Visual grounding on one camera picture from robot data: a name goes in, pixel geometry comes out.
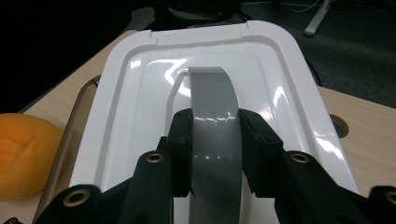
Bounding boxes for white metal stand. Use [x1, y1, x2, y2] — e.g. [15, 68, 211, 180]
[303, 0, 332, 37]

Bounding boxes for white cables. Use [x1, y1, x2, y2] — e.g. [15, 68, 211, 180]
[278, 0, 326, 14]

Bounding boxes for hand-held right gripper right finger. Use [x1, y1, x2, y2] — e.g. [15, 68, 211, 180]
[237, 107, 369, 224]

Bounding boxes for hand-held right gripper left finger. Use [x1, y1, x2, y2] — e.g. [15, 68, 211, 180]
[118, 107, 195, 224]

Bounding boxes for white lidded storage box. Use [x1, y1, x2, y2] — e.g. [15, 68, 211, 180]
[68, 20, 361, 224]

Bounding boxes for orange plush toy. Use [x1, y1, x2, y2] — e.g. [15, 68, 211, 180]
[0, 112, 65, 202]

